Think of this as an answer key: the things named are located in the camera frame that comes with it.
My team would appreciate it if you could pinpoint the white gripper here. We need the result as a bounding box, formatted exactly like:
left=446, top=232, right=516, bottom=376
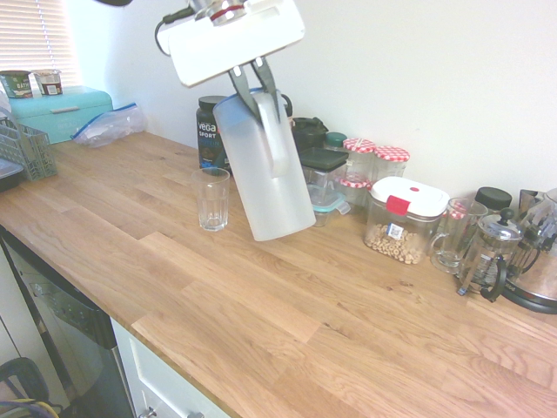
left=167, top=0, right=306, bottom=124

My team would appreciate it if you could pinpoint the black protein powder tub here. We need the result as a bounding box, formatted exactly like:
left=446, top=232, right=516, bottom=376
left=195, top=95, right=232, bottom=172

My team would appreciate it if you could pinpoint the white cabinet drawer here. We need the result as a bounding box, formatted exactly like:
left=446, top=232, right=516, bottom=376
left=111, top=317, right=232, bottom=418

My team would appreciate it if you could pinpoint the dark green shaker bottle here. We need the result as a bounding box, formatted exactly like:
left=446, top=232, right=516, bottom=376
left=290, top=116, right=330, bottom=153

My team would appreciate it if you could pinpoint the jar with black lid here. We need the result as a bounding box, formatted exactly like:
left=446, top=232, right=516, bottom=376
left=473, top=185, right=513, bottom=217

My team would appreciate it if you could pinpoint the cereal container with white lid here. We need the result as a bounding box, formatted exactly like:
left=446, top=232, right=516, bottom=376
left=363, top=176, right=452, bottom=266

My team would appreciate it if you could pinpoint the black dish tray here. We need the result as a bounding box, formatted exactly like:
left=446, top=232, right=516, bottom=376
left=0, top=158, right=22, bottom=193

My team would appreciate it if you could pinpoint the clear glass mug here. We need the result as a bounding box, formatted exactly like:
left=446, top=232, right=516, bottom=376
left=429, top=197, right=489, bottom=275

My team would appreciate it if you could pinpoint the white window blind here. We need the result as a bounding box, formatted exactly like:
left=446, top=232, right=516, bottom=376
left=0, top=0, right=84, bottom=88

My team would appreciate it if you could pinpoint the clear zip plastic bag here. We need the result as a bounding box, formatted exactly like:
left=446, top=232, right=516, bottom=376
left=70, top=102, right=148, bottom=150

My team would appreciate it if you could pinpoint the white and red oatmeal cup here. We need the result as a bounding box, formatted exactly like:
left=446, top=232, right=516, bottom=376
left=32, top=68, right=64, bottom=98

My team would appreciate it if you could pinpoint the clear faceted drinking glass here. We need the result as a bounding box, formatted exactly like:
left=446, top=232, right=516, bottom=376
left=191, top=167, right=231, bottom=233

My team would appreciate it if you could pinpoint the jar with green lid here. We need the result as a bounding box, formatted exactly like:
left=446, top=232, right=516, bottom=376
left=324, top=131, right=348, bottom=152

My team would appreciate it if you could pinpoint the grey dish rack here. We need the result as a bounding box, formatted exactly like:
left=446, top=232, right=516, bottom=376
left=0, top=117, right=59, bottom=182

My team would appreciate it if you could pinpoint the stainless steel dishwasher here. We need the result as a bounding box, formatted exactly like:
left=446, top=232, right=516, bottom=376
left=0, top=226, right=134, bottom=418

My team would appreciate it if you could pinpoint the teal bread box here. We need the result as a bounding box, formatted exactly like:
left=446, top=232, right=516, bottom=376
left=8, top=85, right=116, bottom=145

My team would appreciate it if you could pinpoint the square container with dark lid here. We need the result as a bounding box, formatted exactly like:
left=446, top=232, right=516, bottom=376
left=299, top=146, right=350, bottom=198

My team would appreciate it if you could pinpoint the glass french press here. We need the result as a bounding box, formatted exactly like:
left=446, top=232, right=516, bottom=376
left=455, top=207, right=526, bottom=304

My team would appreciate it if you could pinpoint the black chair back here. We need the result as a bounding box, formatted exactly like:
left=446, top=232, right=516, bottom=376
left=0, top=357, right=64, bottom=418

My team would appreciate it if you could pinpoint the green oatmeal cup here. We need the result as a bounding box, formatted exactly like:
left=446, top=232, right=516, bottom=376
left=0, top=69, right=34, bottom=100

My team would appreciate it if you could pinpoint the translucent pitcher with blue lid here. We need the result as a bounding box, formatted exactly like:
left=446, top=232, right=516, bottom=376
left=211, top=86, right=317, bottom=243

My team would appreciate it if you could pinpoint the glass container with teal lid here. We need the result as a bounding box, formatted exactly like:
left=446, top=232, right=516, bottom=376
left=306, top=182, right=352, bottom=228

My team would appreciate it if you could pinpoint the stainless steel kettle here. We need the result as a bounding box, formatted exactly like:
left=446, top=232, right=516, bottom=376
left=500, top=187, right=557, bottom=315

